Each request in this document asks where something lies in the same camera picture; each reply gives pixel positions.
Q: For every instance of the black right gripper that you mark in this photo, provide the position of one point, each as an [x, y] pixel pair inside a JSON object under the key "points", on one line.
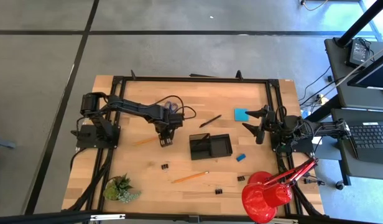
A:
{"points": [[267, 119]]}

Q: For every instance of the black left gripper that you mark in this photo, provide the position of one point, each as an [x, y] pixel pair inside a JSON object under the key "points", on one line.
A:
{"points": [[165, 127]]}

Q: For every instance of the blue sticky note pad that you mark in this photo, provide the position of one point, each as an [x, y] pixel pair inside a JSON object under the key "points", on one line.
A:
{"points": [[241, 115]]}

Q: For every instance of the orange pencil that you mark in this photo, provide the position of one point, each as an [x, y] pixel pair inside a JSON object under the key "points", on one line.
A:
{"points": [[145, 141], [190, 177]]}

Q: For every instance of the black binder clip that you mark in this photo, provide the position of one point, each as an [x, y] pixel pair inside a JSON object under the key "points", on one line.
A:
{"points": [[241, 178], [218, 190], [164, 167]]}

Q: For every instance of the blue eraser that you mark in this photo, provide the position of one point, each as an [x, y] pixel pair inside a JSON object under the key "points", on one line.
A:
{"points": [[241, 157]]}

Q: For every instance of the black mesh desk organizer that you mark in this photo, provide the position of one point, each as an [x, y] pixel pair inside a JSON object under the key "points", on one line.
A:
{"points": [[221, 147]]}

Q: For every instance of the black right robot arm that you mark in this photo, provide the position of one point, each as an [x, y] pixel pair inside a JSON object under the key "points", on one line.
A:
{"points": [[328, 128]]}

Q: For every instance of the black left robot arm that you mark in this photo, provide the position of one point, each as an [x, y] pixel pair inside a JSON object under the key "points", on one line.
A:
{"points": [[132, 107]]}

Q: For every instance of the white paper sheet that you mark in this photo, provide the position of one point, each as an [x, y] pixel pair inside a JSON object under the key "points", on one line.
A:
{"points": [[317, 140]]}

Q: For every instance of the potted green succulent plant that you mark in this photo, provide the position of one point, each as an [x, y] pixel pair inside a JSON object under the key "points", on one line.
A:
{"points": [[118, 189]]}

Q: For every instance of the yellow power strip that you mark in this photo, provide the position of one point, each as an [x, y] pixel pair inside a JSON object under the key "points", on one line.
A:
{"points": [[322, 100]]}

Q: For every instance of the red desk lamp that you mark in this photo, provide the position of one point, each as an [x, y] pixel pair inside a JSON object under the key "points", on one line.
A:
{"points": [[263, 199]]}

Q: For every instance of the black desk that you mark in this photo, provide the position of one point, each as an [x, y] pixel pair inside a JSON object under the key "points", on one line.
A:
{"points": [[340, 81]]}

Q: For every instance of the black caster wheel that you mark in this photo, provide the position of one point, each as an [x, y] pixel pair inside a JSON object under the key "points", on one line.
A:
{"points": [[339, 185]]}

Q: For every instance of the black laptop keyboard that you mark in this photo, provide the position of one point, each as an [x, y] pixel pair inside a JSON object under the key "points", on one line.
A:
{"points": [[370, 140]]}

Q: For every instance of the black laptop shelf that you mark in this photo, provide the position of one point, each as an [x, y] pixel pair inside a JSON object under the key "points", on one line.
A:
{"points": [[365, 171]]}

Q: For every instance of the black power adapter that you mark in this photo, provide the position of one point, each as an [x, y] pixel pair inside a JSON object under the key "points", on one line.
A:
{"points": [[357, 53]]}

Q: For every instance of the black computer monitor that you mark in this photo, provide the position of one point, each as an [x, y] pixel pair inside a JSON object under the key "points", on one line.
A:
{"points": [[375, 77]]}

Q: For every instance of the black pole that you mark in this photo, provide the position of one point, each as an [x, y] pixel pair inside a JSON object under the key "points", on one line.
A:
{"points": [[362, 21]]}

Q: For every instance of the grey floor object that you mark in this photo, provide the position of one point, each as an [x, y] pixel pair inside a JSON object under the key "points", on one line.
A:
{"points": [[5, 144]]}

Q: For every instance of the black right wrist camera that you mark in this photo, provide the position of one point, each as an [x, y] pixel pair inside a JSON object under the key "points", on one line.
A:
{"points": [[260, 138]]}

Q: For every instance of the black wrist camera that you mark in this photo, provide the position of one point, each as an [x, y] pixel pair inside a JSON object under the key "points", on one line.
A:
{"points": [[260, 138], [177, 120]]}

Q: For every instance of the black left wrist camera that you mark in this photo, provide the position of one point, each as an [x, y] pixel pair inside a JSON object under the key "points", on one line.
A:
{"points": [[177, 120]]}

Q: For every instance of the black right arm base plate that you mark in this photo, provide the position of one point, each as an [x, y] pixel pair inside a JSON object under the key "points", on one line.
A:
{"points": [[305, 147]]}

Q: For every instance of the black aluminium table frame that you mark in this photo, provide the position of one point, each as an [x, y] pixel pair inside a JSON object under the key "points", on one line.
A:
{"points": [[194, 79]]}

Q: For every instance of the black aluminium rail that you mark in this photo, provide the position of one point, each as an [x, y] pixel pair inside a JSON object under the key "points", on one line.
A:
{"points": [[54, 217]]}

